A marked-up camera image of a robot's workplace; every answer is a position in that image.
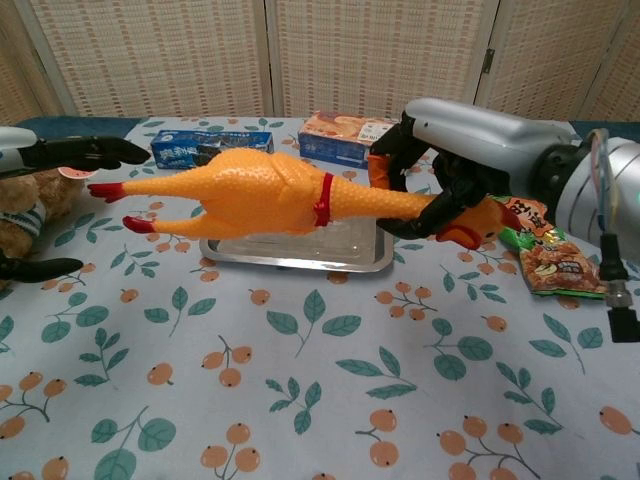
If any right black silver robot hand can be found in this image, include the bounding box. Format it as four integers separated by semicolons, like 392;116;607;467
367;98;576;241

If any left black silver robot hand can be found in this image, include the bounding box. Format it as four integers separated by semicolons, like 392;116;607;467
0;126;152;285

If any yellow rubber chicken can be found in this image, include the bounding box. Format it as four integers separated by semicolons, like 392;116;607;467
87;149;521;250

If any silver metal tray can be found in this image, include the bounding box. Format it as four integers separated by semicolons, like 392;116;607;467
198;219;396;274

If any brown teddy bear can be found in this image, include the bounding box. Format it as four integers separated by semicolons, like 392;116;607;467
0;166;96;291

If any blue cookie box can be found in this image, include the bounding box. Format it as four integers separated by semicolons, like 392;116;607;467
150;128;276;170

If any woven folding screen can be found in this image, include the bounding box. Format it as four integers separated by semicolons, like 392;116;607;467
0;0;640;126

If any orange cracker box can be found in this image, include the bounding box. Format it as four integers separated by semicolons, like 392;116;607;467
297;110;404;171

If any green snack bag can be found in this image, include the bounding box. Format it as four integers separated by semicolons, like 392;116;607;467
487;193;609;301

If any floral tablecloth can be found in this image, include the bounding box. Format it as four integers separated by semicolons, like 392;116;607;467
0;115;640;480

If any black arm connector cable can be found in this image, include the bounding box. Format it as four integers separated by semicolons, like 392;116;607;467
587;127;640;345

